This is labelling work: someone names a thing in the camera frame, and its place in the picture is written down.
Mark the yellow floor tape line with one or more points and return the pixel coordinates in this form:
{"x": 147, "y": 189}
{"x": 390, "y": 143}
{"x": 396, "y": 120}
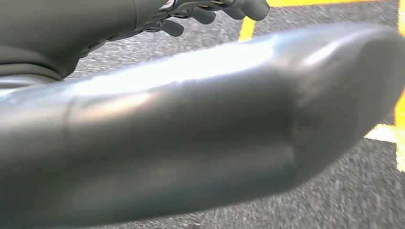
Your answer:
{"x": 246, "y": 30}

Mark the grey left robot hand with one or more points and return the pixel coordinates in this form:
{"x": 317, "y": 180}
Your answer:
{"x": 189, "y": 126}

